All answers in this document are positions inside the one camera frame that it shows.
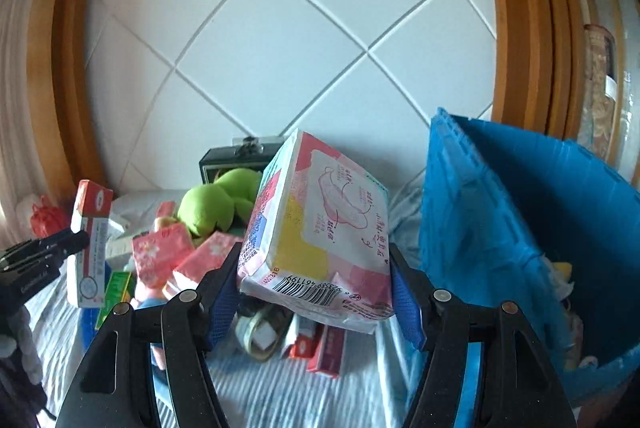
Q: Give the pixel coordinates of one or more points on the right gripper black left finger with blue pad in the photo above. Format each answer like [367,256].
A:
[113,386]

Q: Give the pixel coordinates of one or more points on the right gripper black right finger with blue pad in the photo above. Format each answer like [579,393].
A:
[517,387]

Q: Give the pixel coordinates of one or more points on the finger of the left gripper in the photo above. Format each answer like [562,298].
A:
[59,245]

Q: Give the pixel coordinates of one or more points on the pink sanitary pad pack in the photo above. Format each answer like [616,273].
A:
[317,240]

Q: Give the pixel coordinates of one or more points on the red plastic bag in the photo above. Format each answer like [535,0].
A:
[47,219]

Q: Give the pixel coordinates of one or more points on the red and white medicine box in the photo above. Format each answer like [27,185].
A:
[85,271]

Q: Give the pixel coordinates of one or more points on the pink tissue pack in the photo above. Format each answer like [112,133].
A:
[156,254]

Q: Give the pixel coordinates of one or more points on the roll of tape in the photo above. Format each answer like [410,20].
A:
[260,334]

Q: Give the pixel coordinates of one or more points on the blue plastic crate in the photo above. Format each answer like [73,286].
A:
[500,203]

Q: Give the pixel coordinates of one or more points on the green plush toy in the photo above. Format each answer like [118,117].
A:
[216,206]

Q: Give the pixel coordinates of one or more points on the black gift box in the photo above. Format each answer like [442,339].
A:
[248,152]

